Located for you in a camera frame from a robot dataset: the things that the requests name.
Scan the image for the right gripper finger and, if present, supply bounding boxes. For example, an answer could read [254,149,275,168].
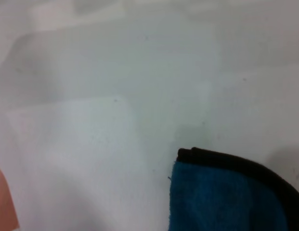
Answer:
[0,163,20,231]

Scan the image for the blue rag with black trim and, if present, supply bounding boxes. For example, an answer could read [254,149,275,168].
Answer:
[168,147,299,231]

